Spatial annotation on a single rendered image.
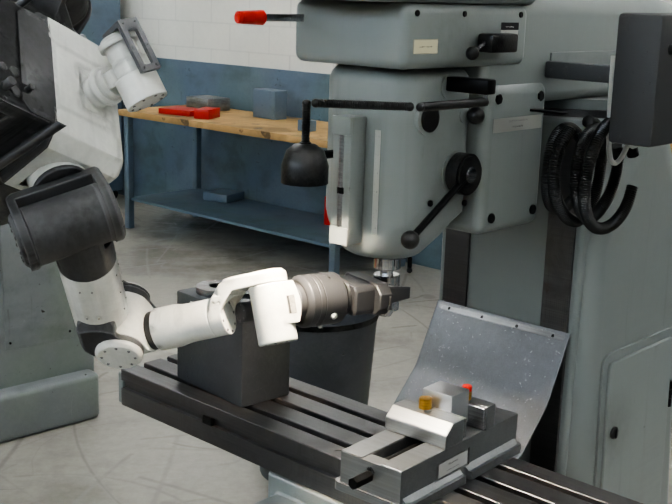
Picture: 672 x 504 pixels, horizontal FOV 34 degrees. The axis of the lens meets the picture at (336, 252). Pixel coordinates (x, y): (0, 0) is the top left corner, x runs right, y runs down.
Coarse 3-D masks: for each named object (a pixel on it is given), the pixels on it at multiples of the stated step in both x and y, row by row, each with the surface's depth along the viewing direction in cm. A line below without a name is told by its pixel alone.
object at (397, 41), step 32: (320, 0) 175; (320, 32) 175; (352, 32) 171; (384, 32) 166; (416, 32) 165; (448, 32) 171; (480, 32) 177; (512, 32) 184; (352, 64) 173; (384, 64) 168; (416, 64) 167; (448, 64) 173; (480, 64) 180
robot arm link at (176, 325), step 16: (128, 288) 182; (128, 304) 181; (144, 304) 183; (176, 304) 182; (192, 304) 180; (128, 320) 179; (144, 320) 181; (160, 320) 180; (176, 320) 179; (192, 320) 178; (144, 336) 180; (160, 336) 180; (176, 336) 179; (192, 336) 179; (208, 336) 179; (144, 352) 182
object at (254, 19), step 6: (240, 12) 167; (246, 12) 168; (252, 12) 169; (258, 12) 170; (264, 12) 170; (234, 18) 168; (240, 18) 167; (246, 18) 168; (252, 18) 169; (258, 18) 169; (264, 18) 170; (270, 18) 172; (276, 18) 173; (282, 18) 174; (288, 18) 175; (294, 18) 176; (300, 18) 177; (252, 24) 170; (258, 24) 171
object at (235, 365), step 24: (192, 288) 222; (240, 336) 207; (192, 360) 220; (216, 360) 214; (240, 360) 208; (264, 360) 211; (288, 360) 215; (216, 384) 215; (240, 384) 209; (264, 384) 212; (288, 384) 217
